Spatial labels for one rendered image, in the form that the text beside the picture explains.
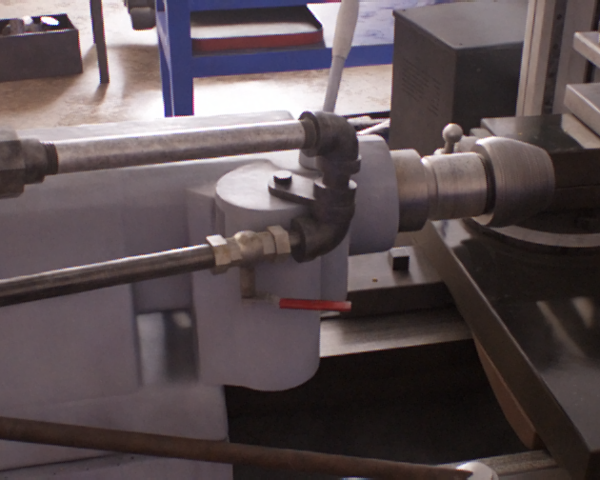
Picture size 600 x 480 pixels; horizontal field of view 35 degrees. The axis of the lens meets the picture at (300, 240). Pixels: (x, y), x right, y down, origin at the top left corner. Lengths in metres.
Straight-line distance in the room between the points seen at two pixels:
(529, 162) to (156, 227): 0.36
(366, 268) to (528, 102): 1.01
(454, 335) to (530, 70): 1.06
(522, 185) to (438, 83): 1.37
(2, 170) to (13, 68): 4.04
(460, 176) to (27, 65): 3.83
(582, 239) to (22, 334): 0.66
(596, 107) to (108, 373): 0.70
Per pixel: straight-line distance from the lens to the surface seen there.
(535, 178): 0.93
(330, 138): 0.70
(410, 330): 1.18
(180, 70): 2.67
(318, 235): 0.73
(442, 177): 0.91
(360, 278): 1.20
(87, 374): 0.84
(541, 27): 2.10
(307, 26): 2.91
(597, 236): 1.19
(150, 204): 0.80
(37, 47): 4.62
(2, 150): 0.61
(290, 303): 0.74
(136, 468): 0.85
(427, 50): 2.32
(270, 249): 0.72
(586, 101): 1.27
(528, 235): 1.18
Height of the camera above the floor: 1.50
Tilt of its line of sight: 29 degrees down
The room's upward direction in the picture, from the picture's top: straight up
